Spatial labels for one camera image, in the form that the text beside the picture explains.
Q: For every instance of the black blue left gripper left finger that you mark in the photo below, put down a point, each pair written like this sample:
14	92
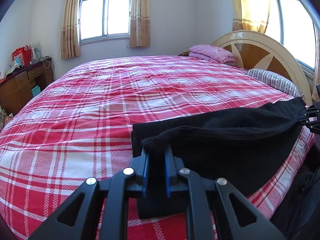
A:
98	208

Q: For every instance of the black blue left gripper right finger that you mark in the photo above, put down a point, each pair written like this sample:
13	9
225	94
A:
215	208

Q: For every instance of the black pants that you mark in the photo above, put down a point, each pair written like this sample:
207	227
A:
247	146

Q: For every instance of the striped pillow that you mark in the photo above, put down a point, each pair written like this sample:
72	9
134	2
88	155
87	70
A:
276	81

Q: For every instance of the side window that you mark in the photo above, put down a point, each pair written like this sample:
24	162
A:
291	25

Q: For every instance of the cream and wood headboard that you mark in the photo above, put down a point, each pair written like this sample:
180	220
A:
259	51

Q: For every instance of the red white plaid bedspread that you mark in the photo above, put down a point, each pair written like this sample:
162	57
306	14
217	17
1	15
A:
80	125

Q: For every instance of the folded pink blanket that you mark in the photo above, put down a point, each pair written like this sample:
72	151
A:
212	54

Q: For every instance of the yellow side curtain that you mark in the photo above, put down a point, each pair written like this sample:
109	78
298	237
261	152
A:
251	15

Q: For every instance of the brown wooden desk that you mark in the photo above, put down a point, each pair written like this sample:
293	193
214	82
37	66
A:
16	89

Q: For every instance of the red gift bag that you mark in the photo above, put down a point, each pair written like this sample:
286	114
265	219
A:
23	54

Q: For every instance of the left beige curtain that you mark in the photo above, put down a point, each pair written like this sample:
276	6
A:
70	40

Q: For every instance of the beige curtain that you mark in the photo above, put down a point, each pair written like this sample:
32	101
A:
70	40
140	24

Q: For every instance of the right beige curtain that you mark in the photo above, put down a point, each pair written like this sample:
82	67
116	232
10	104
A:
140	24

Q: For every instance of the window with metal frame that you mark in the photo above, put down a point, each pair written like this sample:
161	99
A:
104	19

